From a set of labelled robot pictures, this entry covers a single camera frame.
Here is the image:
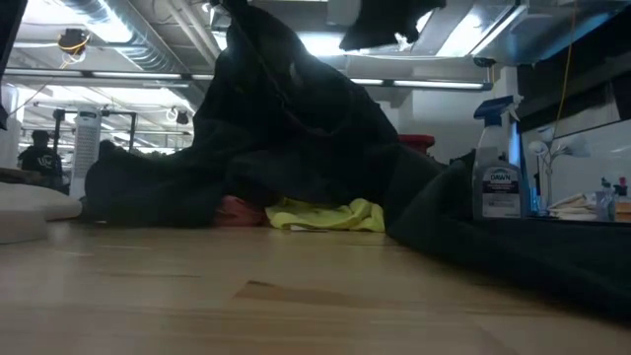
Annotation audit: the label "yellow shirt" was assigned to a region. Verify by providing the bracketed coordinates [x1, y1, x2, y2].
[264, 196, 386, 234]

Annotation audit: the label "black background frame rig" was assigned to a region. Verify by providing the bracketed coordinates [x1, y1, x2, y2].
[51, 107, 139, 152]

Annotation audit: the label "white tower fan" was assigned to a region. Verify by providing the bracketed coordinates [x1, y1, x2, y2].
[68, 107, 103, 201]

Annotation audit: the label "small red-capped bottle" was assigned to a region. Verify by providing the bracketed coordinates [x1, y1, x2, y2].
[613, 176, 631, 223]

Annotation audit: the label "ceiling light tube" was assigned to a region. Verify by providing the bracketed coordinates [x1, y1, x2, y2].
[349, 77, 489, 92]
[91, 71, 184, 81]

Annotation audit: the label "red plastic laundry basket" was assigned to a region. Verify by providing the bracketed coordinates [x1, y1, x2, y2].
[397, 133, 437, 157]

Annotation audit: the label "black knit sweater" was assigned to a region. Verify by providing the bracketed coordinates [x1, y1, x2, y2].
[83, 139, 233, 229]

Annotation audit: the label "pink garment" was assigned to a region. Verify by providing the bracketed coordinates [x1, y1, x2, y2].
[214, 194, 268, 228]

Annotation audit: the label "yellow cable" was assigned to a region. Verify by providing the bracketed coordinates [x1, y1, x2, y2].
[554, 0, 579, 130]

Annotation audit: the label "small clear bottle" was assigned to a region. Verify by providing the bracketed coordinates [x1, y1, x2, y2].
[595, 177, 617, 223]

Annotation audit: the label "white Houston tote bag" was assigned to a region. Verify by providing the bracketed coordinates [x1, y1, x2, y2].
[0, 181, 83, 246]

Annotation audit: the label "dark denim jeans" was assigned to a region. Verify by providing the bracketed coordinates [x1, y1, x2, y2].
[196, 0, 631, 321]

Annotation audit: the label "blue-capped spray bottle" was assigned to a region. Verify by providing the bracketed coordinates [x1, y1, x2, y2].
[471, 94, 525, 220]

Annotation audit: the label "black ceiling camera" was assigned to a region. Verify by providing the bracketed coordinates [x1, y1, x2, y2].
[56, 28, 93, 66]

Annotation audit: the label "silver ceiling duct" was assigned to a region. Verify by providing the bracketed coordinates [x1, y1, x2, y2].
[58, 0, 218, 75]

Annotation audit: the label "person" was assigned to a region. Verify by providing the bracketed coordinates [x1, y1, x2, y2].
[17, 129, 65, 191]

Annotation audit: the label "folded cloth stack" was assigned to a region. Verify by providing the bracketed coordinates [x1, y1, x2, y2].
[546, 192, 598, 222]

